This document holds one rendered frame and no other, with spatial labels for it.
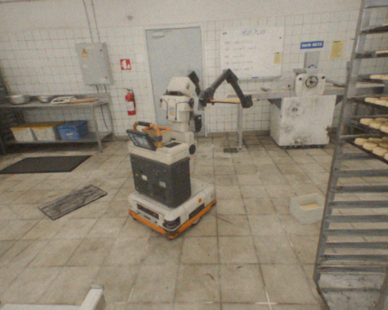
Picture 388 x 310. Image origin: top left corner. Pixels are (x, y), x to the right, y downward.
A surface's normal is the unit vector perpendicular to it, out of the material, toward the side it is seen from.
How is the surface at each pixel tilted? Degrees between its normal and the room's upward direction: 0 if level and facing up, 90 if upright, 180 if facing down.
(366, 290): 0
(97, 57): 90
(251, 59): 90
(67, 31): 90
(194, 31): 90
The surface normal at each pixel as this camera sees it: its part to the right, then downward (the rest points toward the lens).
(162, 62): -0.04, 0.36
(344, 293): -0.05, -0.93
